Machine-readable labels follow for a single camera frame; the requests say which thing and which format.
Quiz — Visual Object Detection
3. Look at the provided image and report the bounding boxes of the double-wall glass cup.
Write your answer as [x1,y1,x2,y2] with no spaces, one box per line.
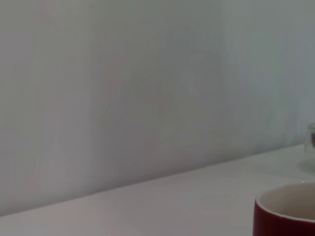
[297,121,315,173]

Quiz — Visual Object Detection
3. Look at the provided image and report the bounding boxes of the red ceramic mug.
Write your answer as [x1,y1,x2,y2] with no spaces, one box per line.
[252,182,315,236]

